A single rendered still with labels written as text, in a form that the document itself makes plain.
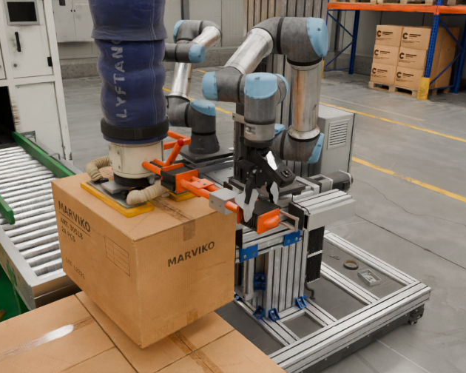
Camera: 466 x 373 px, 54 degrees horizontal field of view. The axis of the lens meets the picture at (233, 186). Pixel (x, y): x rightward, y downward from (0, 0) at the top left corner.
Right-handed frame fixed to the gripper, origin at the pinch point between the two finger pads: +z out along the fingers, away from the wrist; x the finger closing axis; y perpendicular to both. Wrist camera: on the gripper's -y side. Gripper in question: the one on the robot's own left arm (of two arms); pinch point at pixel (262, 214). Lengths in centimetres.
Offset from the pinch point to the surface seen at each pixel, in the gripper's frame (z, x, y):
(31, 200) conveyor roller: 68, -4, 199
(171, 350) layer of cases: 66, 7, 36
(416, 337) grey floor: 121, -132, 5
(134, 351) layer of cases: 66, 17, 44
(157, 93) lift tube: -22, -4, 52
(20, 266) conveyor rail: 62, 30, 119
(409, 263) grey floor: 122, -200, 45
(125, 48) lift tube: -37, 6, 52
